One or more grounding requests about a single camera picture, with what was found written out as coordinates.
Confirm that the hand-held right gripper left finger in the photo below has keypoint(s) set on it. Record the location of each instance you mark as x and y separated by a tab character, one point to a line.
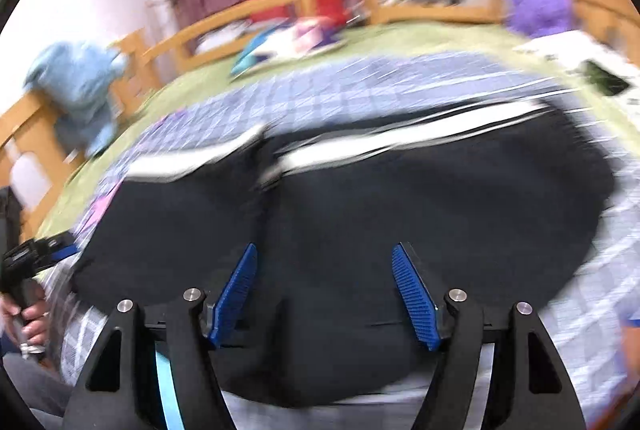
235	290

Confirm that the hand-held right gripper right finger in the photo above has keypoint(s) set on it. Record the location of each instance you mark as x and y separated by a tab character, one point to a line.
415	295

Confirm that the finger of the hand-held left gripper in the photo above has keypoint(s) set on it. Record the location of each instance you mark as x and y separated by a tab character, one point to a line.
62	246

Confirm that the black pants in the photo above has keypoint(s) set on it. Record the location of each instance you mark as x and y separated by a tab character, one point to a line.
350	235

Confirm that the person's left hand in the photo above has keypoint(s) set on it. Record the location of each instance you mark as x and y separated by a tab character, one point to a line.
30	320

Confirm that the person's grey trouser leg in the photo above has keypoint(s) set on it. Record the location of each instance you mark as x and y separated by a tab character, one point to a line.
30	390

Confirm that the green bed sheet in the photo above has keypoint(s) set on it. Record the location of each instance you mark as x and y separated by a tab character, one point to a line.
200	85

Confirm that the blue checkered blanket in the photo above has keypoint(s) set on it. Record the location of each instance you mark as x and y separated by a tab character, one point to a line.
350	80

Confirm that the colourful triangle pattern pillow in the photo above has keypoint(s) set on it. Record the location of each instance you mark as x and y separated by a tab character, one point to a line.
285	45

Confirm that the black smartphone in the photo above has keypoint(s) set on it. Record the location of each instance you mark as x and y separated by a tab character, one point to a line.
605	78

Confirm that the white floral pillow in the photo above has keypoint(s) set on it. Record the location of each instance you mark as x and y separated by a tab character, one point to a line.
565	48

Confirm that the purple plush toy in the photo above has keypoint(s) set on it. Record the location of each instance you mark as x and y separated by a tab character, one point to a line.
540	3

